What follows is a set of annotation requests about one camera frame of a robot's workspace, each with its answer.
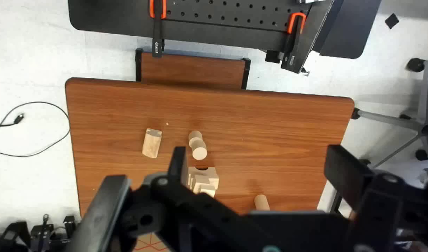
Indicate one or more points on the tall wooden cylinder block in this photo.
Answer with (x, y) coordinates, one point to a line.
(262, 204)

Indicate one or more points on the office chair base with casters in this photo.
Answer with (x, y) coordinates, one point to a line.
(422, 124)

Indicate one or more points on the wooden lower shelf board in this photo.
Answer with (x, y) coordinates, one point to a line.
(191, 71)

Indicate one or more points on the black square floor marker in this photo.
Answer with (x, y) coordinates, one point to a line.
(392, 20)

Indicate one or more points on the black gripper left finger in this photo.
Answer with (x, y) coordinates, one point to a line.
(177, 201)

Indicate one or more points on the flat rectangular wooden block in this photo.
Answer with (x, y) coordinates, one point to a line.
(152, 144)

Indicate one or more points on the wooden cube block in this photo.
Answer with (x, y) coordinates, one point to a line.
(208, 190)

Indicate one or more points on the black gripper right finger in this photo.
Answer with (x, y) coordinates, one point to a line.
(377, 211)

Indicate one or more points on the wooden arch block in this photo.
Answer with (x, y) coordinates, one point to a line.
(208, 174)

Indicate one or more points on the short wooden cylinder block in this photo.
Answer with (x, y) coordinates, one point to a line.
(198, 146)

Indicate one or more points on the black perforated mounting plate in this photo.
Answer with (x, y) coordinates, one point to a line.
(223, 19)

